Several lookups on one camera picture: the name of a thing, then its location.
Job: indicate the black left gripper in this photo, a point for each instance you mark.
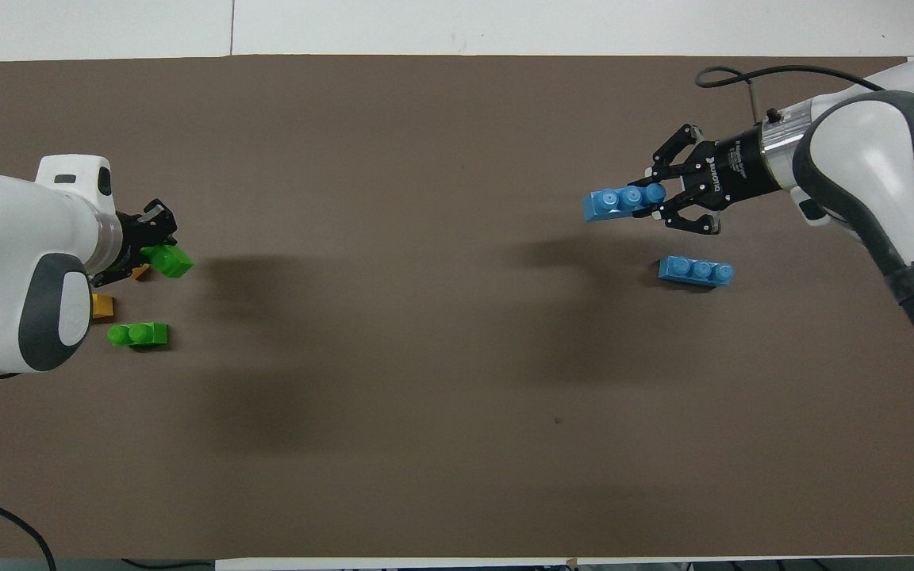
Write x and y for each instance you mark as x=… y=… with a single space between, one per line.
x=132 y=242

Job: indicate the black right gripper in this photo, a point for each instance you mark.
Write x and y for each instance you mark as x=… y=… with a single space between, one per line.
x=731 y=170

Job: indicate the green two-stud block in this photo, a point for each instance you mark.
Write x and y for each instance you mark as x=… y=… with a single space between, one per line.
x=140 y=335
x=170 y=262

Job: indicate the blue three-stud block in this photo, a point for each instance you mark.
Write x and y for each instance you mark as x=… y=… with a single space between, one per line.
x=695 y=272
x=620 y=202

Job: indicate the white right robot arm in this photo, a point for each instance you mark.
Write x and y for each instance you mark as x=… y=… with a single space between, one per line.
x=885 y=159

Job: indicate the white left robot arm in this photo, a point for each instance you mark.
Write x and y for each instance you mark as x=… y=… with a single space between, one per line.
x=21 y=254

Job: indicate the yellow two-stud block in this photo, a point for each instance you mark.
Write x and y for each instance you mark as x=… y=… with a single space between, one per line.
x=103 y=307
x=140 y=274

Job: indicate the brown table mat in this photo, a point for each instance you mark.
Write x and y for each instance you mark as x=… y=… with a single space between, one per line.
x=425 y=317

